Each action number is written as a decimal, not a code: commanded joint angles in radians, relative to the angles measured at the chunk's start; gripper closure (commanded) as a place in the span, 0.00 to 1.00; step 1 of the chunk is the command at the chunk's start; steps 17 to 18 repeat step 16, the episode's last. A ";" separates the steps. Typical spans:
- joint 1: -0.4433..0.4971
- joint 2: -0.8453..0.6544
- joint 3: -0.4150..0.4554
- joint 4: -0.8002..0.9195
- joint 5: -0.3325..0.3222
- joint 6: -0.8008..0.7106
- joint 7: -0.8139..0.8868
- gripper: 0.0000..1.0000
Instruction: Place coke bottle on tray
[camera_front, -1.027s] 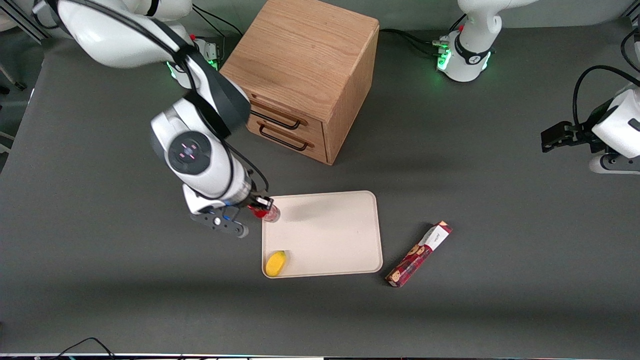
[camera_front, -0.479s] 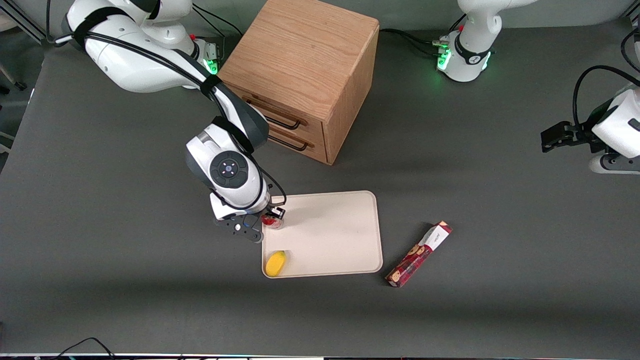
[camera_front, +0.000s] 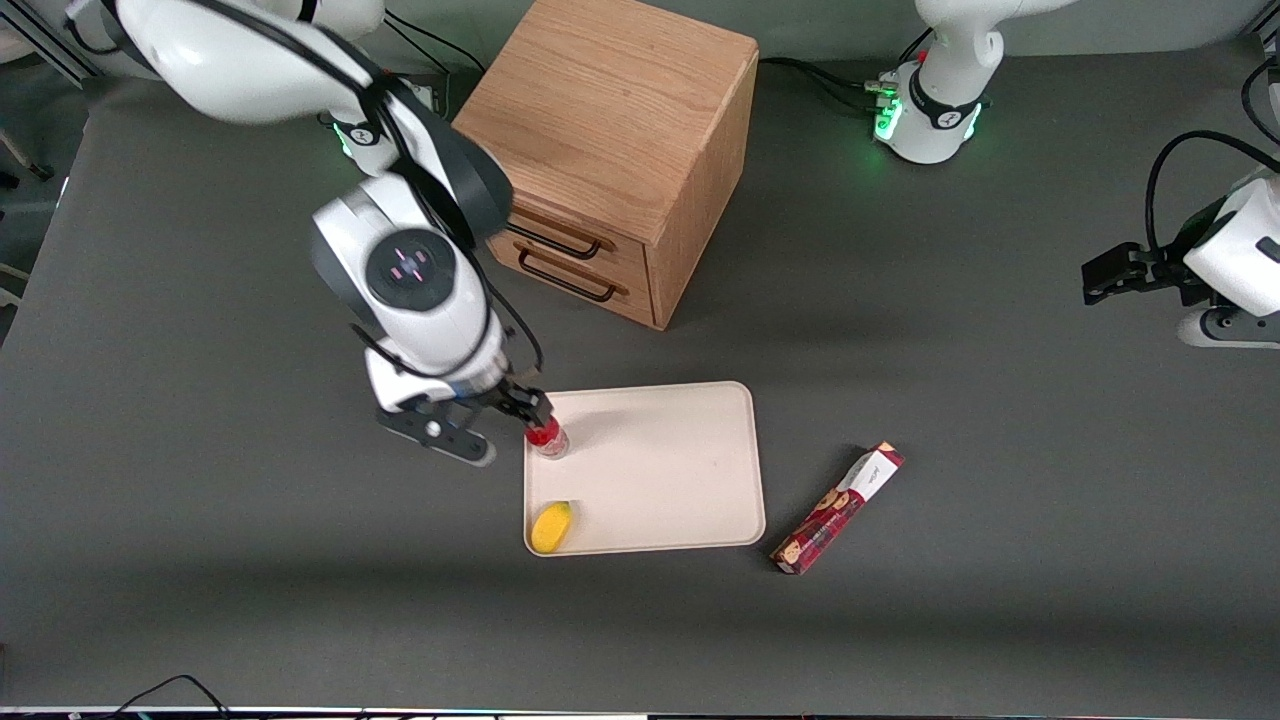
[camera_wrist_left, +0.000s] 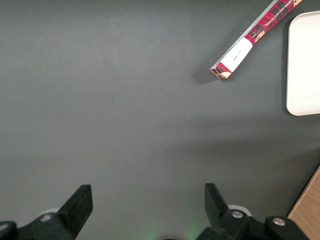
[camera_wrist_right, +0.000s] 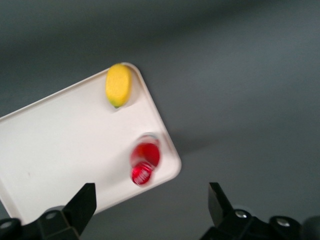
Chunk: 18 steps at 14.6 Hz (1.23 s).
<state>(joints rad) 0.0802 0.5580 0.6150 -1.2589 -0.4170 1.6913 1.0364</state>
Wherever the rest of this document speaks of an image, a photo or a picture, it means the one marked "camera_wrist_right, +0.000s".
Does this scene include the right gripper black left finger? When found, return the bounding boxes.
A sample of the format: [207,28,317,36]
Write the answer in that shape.
[37,182,97,240]

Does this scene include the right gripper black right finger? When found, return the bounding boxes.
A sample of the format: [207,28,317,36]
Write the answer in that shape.
[199,182,271,240]

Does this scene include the small red coke bottle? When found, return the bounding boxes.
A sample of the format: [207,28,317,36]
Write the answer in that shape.
[129,133,161,188]

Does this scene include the beige plastic tray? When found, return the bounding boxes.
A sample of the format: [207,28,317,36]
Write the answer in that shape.
[0,62,182,225]

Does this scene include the yellow toy lemon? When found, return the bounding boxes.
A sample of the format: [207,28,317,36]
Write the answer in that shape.
[104,63,133,109]

